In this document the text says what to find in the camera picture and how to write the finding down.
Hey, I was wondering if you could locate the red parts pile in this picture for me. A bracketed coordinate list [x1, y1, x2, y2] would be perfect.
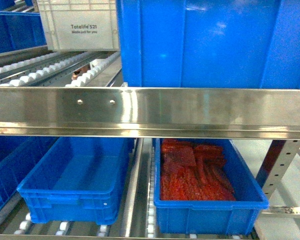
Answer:
[160, 138, 236, 201]

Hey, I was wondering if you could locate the blue bin with red parts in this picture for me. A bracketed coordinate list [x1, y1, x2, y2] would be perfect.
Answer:
[154, 138, 269, 235]

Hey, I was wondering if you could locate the empty blue shelf bin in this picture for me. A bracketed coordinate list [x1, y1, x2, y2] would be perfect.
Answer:
[17, 137, 134, 225]

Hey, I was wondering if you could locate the large blue tote bin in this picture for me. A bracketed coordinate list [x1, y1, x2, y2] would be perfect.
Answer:
[116, 0, 300, 90]

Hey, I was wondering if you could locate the white Totelife crate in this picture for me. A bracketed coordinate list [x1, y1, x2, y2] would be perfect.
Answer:
[37, 0, 120, 52]

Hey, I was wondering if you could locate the steel shelf front rail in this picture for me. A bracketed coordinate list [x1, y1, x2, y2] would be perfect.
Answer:
[0, 87, 300, 140]

